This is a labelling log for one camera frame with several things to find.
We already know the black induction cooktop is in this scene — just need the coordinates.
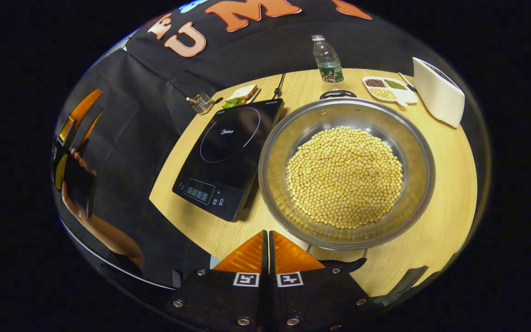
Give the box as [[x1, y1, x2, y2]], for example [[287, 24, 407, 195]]
[[172, 98, 285, 223]]

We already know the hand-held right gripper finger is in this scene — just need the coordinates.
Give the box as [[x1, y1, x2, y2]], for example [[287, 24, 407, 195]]
[[166, 231, 270, 332], [269, 231, 374, 332]]

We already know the sandwich on small plate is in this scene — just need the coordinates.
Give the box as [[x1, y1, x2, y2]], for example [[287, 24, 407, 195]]
[[222, 84, 260, 110]]

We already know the pile of yellow soybeans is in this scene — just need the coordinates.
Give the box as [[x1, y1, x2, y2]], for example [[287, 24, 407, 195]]
[[286, 126, 404, 230]]

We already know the clear plastic water bottle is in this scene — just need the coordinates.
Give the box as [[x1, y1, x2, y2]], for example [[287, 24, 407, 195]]
[[312, 35, 344, 83]]

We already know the black cooktop power cable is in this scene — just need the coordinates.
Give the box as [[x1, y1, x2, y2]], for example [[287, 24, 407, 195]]
[[272, 72, 286, 99]]

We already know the white divided dish of beans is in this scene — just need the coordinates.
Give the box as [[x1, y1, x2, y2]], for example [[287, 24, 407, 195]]
[[362, 76, 419, 107]]

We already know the metal wire basket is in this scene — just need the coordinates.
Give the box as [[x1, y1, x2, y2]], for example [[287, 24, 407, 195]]
[[186, 92, 224, 115]]

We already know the white toaster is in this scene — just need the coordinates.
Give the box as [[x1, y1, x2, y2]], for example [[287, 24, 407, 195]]
[[412, 57, 466, 129]]

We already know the steel pot with black handles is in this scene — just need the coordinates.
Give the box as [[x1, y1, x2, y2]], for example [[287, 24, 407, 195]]
[[259, 90, 436, 273]]

